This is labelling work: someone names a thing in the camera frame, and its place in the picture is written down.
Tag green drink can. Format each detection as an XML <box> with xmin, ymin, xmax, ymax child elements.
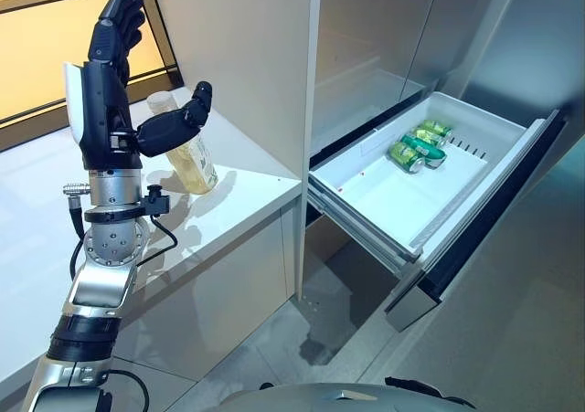
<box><xmin>400</xmin><ymin>132</ymin><xmax>447</xmax><ymax>169</ymax></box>
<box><xmin>387</xmin><ymin>141</ymin><xmax>427</xmax><ymax>174</ymax></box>
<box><xmin>418</xmin><ymin>119</ymin><xmax>453</xmax><ymax>148</ymax></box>

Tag stainless steel fridge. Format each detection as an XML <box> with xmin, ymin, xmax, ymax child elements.
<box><xmin>314</xmin><ymin>0</ymin><xmax>522</xmax><ymax>303</ymax></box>

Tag clear tea bottle white cap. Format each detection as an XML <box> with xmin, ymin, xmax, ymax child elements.
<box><xmin>146</xmin><ymin>90</ymin><xmax>219</xmax><ymax>196</ymax></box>

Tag large framed window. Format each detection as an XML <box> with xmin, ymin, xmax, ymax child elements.
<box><xmin>0</xmin><ymin>0</ymin><xmax>185</xmax><ymax>128</ymax></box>

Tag pull-out fridge drawer white bin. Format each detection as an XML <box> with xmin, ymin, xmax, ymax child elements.
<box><xmin>306</xmin><ymin>90</ymin><xmax>568</xmax><ymax>333</ymax></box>

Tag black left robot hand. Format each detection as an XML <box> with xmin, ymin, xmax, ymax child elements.
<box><xmin>62</xmin><ymin>0</ymin><xmax>215</xmax><ymax>172</ymax></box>

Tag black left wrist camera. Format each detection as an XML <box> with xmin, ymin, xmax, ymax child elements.
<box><xmin>144</xmin><ymin>184</ymin><xmax>171</xmax><ymax>217</ymax></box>

